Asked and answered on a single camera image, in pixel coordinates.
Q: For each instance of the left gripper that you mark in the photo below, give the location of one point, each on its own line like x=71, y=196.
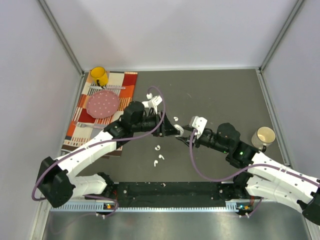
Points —
x=165, y=128

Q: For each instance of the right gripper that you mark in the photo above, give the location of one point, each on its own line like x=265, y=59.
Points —
x=196, y=141

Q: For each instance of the white charging case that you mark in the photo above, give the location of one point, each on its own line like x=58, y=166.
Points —
x=180, y=130

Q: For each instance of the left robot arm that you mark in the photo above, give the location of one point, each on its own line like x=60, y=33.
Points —
x=58, y=179

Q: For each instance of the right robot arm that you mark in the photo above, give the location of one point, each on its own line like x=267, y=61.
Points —
x=258, y=174

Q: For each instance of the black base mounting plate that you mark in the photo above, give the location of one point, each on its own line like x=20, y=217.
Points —
x=173, y=194

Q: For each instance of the pink polka dot plate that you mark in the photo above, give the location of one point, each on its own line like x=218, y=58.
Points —
x=102, y=104

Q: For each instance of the cream dotted mug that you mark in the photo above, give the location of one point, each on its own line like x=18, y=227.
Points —
x=263, y=137

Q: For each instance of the patchwork orange placemat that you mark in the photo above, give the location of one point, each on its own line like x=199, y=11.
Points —
x=77, y=136

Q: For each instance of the yellow mug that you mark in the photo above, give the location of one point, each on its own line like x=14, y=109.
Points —
x=99, y=75

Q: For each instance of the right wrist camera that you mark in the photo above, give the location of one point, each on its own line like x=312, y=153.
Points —
x=198, y=123

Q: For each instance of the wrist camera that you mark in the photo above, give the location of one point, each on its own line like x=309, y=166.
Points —
x=152, y=102
x=198, y=123

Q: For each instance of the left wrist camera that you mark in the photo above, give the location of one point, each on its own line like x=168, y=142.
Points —
x=152, y=102

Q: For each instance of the white cable duct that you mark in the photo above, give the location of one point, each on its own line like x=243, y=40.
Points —
x=105, y=207

